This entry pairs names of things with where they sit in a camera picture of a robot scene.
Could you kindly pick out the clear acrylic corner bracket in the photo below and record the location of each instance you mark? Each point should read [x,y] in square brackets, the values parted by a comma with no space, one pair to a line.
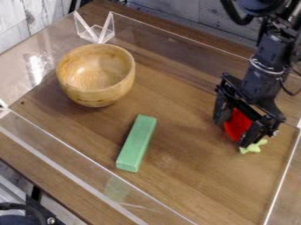
[95,34]

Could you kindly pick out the wooden bowl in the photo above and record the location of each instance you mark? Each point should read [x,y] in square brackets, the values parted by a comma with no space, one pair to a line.
[95,74]

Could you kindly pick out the red plush strawberry toy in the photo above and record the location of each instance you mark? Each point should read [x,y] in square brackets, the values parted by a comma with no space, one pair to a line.
[236,126]

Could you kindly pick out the dark robot arm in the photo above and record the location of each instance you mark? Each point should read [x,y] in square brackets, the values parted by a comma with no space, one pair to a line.
[278,44]

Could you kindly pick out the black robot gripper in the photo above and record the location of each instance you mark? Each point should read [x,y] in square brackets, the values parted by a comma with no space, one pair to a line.
[262,111]

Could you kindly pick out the green rectangular block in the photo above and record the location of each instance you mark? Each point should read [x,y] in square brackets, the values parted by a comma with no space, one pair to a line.
[137,143]

